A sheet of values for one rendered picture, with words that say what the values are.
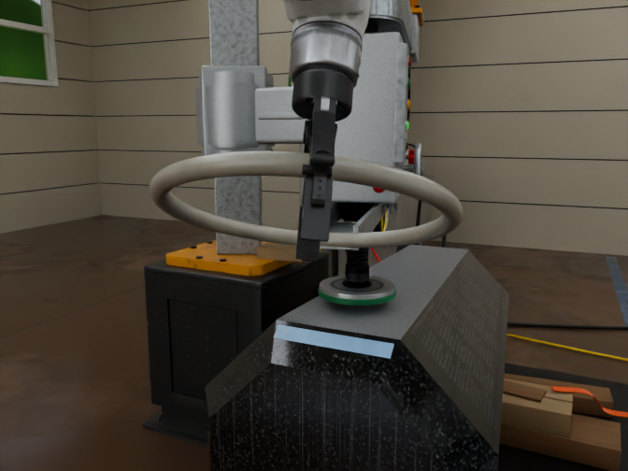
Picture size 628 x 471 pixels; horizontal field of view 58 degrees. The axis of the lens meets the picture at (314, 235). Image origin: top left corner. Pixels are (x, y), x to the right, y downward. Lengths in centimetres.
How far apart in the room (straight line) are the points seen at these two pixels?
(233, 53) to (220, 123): 29
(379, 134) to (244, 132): 98
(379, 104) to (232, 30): 111
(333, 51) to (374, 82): 75
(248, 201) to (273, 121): 36
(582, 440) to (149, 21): 754
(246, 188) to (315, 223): 182
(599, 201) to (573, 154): 56
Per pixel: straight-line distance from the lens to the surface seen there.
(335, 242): 112
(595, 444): 259
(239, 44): 243
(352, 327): 145
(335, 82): 70
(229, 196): 243
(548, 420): 257
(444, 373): 146
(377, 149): 145
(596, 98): 667
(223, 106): 234
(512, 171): 669
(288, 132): 227
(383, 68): 146
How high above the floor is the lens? 131
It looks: 11 degrees down
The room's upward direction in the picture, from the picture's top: straight up
